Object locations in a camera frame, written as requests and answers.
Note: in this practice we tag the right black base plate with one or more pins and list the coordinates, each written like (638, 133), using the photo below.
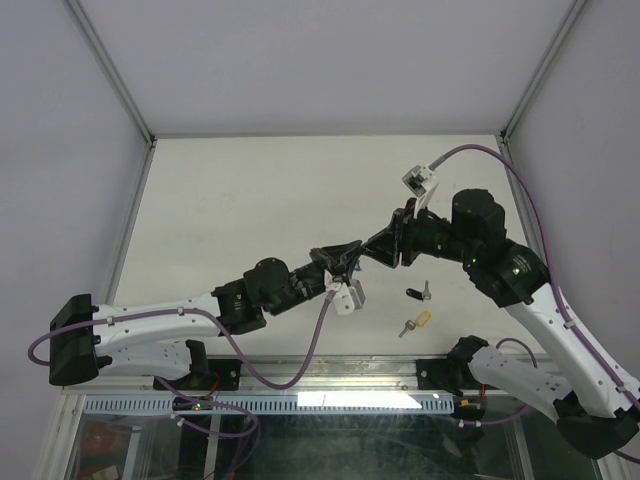
(446, 374)

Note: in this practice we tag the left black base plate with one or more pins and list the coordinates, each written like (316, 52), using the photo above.
(217, 374)

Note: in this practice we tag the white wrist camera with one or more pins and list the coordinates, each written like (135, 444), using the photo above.
(422, 182)
(347, 298)

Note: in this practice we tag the key with yellow tag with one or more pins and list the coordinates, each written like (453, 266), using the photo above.
(419, 322)

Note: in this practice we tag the left aluminium frame post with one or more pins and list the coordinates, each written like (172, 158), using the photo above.
(111, 73)

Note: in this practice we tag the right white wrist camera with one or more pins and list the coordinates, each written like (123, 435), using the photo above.
(422, 182)

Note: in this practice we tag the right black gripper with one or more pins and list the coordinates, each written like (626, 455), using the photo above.
(386, 245)

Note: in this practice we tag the aluminium mounting rail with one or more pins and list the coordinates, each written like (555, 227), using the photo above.
(324, 373)

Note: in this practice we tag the key with black tag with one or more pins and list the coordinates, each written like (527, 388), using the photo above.
(423, 294)

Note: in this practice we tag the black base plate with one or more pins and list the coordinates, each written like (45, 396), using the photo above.
(446, 374)
(217, 374)

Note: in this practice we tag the aluminium frame post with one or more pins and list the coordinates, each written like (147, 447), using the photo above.
(544, 67)
(111, 73)

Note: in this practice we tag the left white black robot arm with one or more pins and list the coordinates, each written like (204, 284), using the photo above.
(166, 340)

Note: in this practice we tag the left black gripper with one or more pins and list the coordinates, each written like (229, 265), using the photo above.
(339, 260)

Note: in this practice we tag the grey slotted cable duct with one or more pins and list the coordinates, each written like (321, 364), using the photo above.
(304, 403)

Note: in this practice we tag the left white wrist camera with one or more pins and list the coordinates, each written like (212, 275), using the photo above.
(347, 298)

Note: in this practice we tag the right aluminium frame post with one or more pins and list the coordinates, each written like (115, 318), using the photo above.
(544, 67)

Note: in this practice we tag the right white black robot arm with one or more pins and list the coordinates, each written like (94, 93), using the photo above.
(593, 402)

